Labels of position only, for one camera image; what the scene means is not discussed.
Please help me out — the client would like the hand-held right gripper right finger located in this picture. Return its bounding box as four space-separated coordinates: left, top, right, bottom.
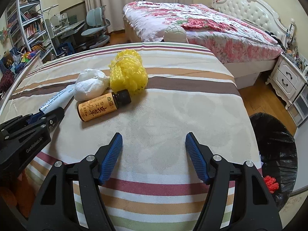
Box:
185 132 282 231

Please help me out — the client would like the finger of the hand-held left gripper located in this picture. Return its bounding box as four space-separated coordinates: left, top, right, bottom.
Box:
0 114 49 137
7 107 65 143

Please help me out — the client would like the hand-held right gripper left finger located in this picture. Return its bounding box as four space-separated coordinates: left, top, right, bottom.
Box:
28 132 123 231

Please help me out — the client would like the white squeeze tube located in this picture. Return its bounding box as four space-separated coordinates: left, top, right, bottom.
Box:
39 84 75 116

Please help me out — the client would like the black bag lined trash bin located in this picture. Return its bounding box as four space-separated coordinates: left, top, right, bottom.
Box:
249 113 299 210

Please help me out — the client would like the orange label bottle black cap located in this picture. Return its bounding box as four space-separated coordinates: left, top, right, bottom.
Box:
77 89 132 122

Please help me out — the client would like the white crumpled wad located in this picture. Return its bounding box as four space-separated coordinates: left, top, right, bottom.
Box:
73 69 110 101

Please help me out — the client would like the maroon fuzzy cloth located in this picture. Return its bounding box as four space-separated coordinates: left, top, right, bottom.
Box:
0 70 15 92

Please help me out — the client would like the blue plastic crate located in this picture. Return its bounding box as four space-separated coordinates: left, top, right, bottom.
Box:
59 42 74 53

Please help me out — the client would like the yellow foam mesh net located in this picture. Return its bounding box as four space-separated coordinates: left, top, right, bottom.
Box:
109 49 149 94

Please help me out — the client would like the grey study desk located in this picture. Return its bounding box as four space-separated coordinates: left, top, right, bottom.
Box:
44 13 86 51

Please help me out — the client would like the white bookshelf with books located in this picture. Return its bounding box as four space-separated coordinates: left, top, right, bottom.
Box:
5 0 56 60

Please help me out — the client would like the grey-green desk chair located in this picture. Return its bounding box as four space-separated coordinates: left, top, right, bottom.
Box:
81 7 111 49

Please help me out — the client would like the clear plastic drawer unit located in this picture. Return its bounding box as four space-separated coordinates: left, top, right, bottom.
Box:
287 93 308 127

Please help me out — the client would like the white two-drawer nightstand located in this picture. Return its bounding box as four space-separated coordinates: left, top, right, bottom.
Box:
266 54 307 109

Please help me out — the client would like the floral pink quilt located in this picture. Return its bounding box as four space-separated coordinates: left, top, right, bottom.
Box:
123 1 283 63

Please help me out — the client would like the clutter of small bottles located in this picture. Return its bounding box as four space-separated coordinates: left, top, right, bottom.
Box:
284 24 308 70

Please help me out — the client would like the white bed with tufted headboard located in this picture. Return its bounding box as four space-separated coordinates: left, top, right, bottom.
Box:
123 0 289 88

